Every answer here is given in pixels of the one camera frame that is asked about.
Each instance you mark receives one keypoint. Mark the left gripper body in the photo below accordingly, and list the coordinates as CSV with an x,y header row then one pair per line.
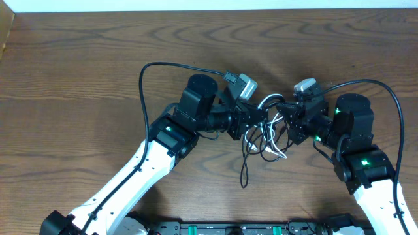
x,y
238,121

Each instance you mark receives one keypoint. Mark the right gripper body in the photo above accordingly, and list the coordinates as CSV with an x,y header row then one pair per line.
x,y
302,124

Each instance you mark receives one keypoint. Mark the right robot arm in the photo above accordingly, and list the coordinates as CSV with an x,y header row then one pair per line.
x,y
364,168

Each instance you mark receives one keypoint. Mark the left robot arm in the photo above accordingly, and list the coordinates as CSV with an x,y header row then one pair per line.
x,y
171,137

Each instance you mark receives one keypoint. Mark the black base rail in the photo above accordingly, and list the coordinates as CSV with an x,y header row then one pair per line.
x,y
343,224

